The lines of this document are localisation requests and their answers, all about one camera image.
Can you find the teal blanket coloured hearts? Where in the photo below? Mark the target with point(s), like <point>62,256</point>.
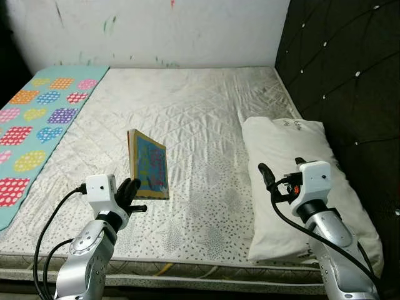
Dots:
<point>44,125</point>

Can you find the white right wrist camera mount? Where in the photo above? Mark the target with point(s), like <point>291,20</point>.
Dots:
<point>314,178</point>

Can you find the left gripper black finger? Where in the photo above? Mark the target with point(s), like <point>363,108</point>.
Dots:
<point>122,192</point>
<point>134,189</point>

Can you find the dark cabinet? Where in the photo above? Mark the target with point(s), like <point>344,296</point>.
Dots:
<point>7,56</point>

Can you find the yellow-edged blue children's book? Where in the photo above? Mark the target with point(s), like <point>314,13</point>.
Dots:
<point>150,165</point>

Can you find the white pillow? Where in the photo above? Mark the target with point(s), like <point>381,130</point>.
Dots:
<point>281,150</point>

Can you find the grey quilted mattress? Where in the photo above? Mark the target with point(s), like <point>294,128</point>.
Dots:
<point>200,112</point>

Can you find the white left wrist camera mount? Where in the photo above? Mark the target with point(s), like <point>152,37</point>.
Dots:
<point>100,187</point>

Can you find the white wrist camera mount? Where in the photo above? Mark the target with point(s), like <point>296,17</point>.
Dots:
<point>100,187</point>
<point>314,178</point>

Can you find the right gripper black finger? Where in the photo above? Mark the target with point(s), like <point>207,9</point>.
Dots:
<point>269,178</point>
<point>300,161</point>

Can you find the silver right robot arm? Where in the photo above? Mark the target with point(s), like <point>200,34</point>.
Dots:
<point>331,231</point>

